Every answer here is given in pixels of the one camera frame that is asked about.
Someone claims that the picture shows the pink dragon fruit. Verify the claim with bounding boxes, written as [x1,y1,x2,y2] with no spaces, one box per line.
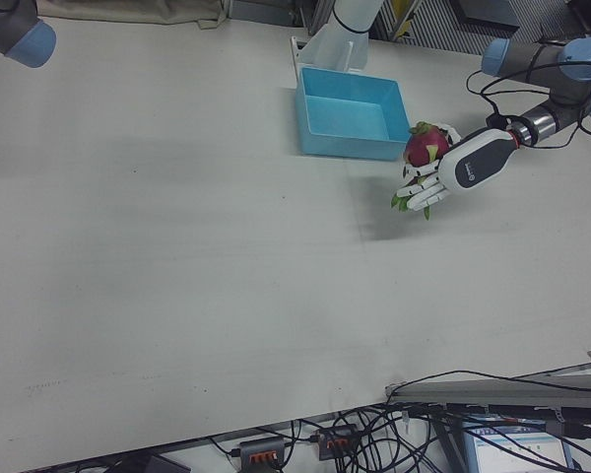
[391,121,452,222]

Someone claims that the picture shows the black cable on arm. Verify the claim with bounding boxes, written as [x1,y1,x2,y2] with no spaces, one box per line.
[466,68,591,152]

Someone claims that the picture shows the light blue plastic tray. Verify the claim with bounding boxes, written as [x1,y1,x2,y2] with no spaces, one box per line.
[295,66,413,162]

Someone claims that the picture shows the beige cloth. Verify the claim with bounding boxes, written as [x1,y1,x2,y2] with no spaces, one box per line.
[34,0,228,27]

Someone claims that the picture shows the grey metal box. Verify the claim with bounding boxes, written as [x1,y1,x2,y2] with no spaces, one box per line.
[450,0,523,29]

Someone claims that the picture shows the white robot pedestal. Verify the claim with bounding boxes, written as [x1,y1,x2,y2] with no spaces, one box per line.
[289,0,386,90]

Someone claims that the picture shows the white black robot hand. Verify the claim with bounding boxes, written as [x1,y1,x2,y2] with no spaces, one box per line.
[396,121,519,214]

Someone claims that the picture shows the grey USB hub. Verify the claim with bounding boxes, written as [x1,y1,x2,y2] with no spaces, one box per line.
[230,436,287,467]
[310,426,361,460]

